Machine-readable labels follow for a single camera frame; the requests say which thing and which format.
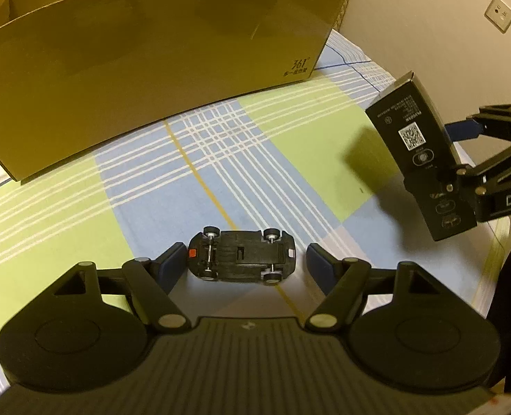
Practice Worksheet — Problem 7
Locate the checkered tablecloth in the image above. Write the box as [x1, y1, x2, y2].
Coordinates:
[0, 33, 509, 394]

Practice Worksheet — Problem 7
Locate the small toy car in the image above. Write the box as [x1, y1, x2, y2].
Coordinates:
[187, 226, 296, 285]

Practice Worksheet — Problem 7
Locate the black product box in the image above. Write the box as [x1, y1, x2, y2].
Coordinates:
[366, 71, 477, 241]

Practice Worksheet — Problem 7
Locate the brown cardboard box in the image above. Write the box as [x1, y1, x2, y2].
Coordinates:
[0, 0, 345, 181]

